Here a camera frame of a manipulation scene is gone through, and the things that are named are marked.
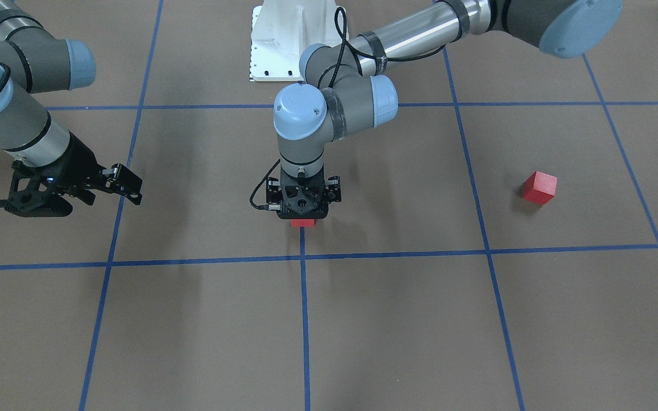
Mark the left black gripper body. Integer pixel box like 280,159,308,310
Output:
266,175,342,207

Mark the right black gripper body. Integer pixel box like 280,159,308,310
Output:
38,133,105,196

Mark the red block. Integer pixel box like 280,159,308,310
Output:
290,219,316,227
521,171,558,206

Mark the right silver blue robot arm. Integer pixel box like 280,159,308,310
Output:
0,1,143,217

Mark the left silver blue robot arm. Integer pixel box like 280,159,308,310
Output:
255,1,623,219

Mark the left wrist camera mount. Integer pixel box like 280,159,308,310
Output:
249,160,340,220

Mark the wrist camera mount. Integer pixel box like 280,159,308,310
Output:
0,160,73,217
249,160,340,220

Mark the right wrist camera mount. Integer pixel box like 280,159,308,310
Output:
0,160,73,217

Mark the white central post base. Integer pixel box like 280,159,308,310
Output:
249,1,340,82

